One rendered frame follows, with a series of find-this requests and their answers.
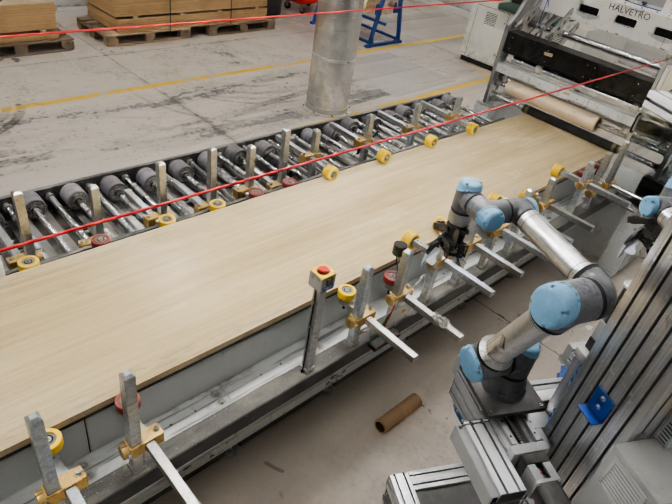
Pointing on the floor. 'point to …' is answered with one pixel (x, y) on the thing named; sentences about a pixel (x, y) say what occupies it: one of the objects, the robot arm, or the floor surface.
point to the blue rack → (377, 24)
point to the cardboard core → (398, 413)
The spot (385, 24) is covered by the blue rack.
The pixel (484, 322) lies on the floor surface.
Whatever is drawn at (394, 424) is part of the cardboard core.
